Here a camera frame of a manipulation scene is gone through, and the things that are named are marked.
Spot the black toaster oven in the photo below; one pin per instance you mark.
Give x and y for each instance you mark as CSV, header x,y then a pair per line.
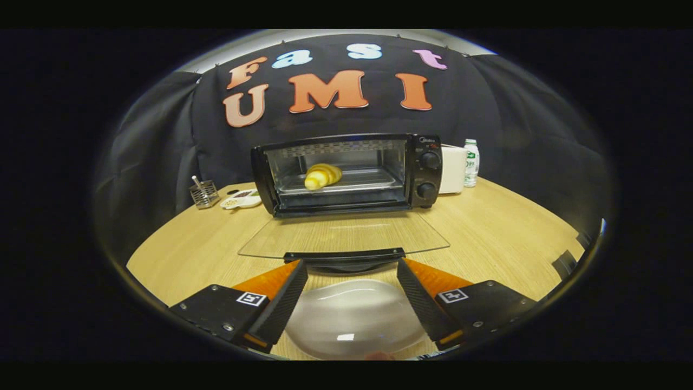
x,y
425,173

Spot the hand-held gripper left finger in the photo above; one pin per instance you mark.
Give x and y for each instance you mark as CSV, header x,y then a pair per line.
x,y
281,306

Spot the yellow croissant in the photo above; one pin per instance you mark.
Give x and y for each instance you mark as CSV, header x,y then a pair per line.
x,y
322,176

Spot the white snack dish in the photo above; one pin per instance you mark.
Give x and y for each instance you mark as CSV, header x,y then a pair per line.
x,y
241,200

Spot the white bread toaster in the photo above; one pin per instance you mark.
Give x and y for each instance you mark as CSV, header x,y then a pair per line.
x,y
452,169

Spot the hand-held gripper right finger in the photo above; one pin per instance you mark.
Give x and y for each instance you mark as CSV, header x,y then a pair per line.
x,y
425,306

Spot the white plastic bottle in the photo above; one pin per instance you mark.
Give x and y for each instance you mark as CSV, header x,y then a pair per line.
x,y
471,165

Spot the white plate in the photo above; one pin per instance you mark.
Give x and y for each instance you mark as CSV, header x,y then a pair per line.
x,y
352,319

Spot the black block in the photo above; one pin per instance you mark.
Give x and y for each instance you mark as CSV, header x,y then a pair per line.
x,y
564,265
584,240

